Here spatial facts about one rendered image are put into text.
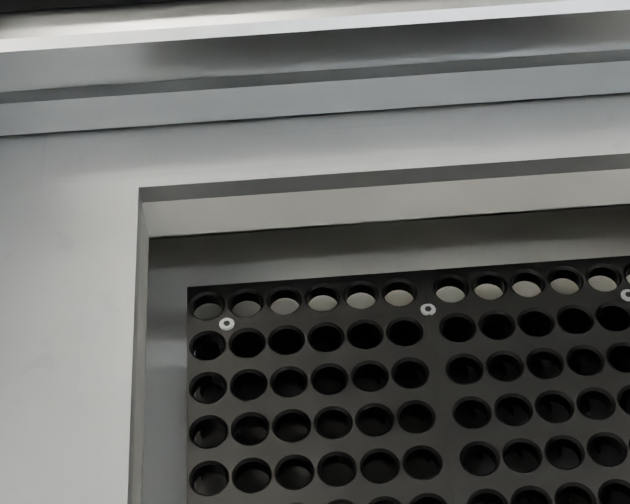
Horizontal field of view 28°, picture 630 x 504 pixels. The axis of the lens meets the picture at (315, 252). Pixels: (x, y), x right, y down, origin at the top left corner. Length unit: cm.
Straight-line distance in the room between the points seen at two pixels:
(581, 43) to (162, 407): 22
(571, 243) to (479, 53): 15
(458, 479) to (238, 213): 12
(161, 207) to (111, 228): 3
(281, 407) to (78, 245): 9
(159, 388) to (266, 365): 9
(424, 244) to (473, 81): 13
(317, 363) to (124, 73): 12
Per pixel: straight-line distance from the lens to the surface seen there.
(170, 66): 44
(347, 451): 43
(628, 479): 43
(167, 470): 50
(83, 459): 38
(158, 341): 54
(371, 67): 45
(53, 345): 41
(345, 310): 46
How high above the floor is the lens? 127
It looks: 50 degrees down
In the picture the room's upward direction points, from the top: 3 degrees counter-clockwise
